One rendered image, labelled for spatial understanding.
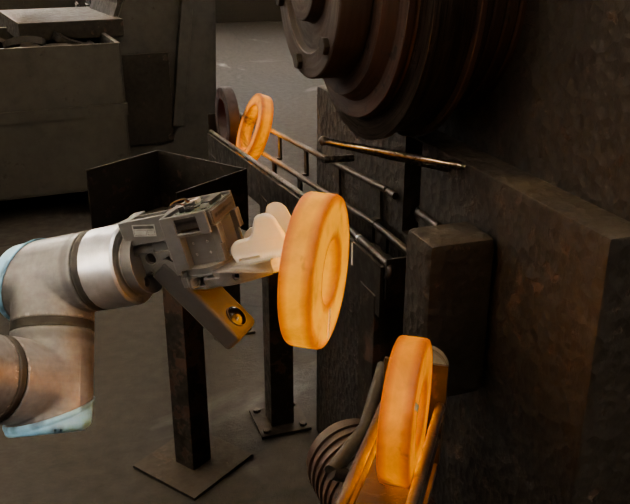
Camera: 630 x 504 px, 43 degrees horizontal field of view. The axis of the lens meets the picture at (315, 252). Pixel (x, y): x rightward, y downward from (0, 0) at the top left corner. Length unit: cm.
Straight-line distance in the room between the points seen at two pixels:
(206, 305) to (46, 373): 17
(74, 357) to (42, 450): 122
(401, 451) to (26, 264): 44
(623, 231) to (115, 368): 174
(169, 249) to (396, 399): 27
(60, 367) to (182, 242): 19
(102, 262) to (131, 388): 145
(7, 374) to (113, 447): 125
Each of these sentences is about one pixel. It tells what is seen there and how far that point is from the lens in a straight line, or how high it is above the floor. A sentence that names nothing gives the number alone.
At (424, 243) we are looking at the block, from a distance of 105.
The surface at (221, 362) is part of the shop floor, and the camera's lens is 237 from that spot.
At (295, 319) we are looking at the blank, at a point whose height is 84.
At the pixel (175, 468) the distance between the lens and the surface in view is 195.
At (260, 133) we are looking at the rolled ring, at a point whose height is 70.
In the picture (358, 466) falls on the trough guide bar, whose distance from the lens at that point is 80.
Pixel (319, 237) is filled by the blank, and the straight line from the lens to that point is 73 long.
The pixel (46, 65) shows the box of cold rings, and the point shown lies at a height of 66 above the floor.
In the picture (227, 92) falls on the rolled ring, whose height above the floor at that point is 76.
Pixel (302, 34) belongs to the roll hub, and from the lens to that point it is 124.
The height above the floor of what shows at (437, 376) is 71.
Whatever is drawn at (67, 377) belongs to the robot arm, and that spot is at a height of 74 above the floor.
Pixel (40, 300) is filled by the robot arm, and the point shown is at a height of 81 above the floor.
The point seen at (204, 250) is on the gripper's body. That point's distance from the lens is 81.
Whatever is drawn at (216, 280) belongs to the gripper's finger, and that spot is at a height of 85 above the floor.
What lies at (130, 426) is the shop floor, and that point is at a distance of 213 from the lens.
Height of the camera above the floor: 118
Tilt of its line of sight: 22 degrees down
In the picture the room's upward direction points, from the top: straight up
